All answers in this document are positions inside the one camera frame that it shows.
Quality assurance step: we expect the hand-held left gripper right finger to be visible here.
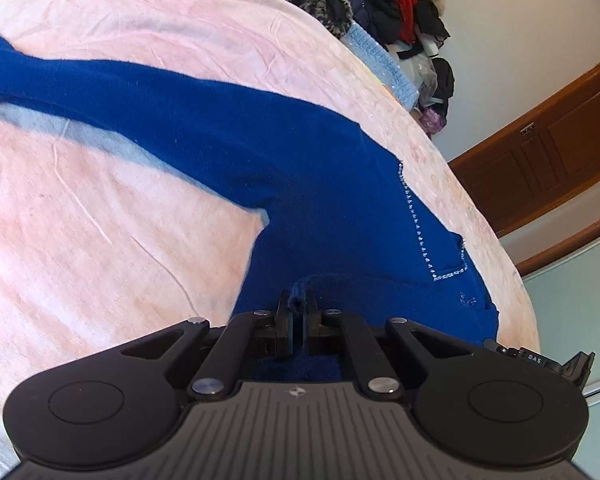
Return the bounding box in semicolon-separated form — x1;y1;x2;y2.
306;291;482;403

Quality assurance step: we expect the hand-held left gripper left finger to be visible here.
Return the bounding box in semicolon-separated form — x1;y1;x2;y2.
120;290;295;403

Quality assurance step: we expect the blue knit sweater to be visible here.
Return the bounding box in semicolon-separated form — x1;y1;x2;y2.
0;20;501;383

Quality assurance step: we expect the pink bed blanket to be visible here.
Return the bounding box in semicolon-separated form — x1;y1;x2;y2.
0;0;541;480

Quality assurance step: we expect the brown wooden door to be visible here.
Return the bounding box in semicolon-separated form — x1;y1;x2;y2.
447;52;600;239

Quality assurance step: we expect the purple cloth item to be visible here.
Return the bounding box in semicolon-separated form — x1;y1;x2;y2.
419;106;447;137

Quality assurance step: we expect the clear plastic bag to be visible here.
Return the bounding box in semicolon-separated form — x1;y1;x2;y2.
404;52;439;107

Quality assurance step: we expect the black bag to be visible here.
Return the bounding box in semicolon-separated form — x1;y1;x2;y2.
431;57;456;119

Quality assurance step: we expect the spotted fur garment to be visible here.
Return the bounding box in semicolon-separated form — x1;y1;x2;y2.
292;0;356;39

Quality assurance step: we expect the black clothing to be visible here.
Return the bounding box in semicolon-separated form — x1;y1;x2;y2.
414;0;452;57

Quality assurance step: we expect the navy jacket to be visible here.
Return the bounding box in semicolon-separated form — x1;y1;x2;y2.
330;0;403;45

